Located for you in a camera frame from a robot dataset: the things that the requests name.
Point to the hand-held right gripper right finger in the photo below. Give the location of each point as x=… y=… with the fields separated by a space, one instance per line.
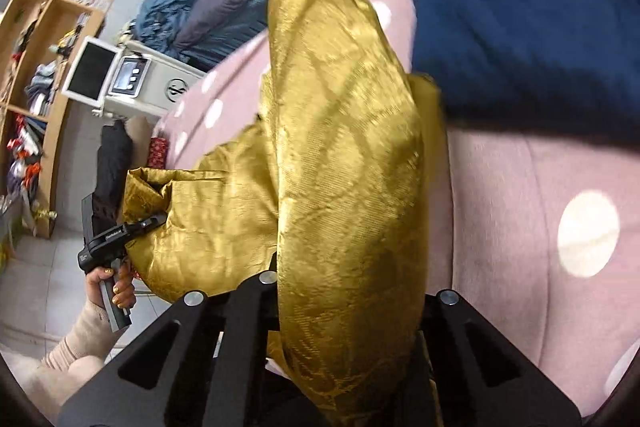
x=445 y=322

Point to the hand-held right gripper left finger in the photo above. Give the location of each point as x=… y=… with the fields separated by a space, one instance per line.
x=250 y=307

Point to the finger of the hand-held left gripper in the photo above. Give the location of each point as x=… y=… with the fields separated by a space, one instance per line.
x=150 y=223

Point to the gold satin garment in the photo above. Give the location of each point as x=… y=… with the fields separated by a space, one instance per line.
x=340 y=157

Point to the person's left forearm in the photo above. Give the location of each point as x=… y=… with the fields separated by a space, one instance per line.
x=82 y=332

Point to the pile of folded clothes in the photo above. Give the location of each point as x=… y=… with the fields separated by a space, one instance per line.
x=42 y=89

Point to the person's left hand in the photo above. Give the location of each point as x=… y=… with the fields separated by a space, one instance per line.
x=122 y=292

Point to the black hanging cloth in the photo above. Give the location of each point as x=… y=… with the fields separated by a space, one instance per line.
x=112 y=167

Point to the red patterned cloth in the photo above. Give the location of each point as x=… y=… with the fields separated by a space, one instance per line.
x=157 y=152

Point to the wooden shelf unit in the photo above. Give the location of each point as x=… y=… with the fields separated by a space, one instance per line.
x=55 y=147

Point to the pink polka dot blanket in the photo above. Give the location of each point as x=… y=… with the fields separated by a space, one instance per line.
x=500 y=217

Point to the white safe box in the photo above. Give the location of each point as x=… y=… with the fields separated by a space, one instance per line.
x=165 y=89

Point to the white framed monitor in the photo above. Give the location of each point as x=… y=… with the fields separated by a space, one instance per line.
x=90 y=69

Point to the navy blue garment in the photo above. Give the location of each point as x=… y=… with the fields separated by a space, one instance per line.
x=525 y=17

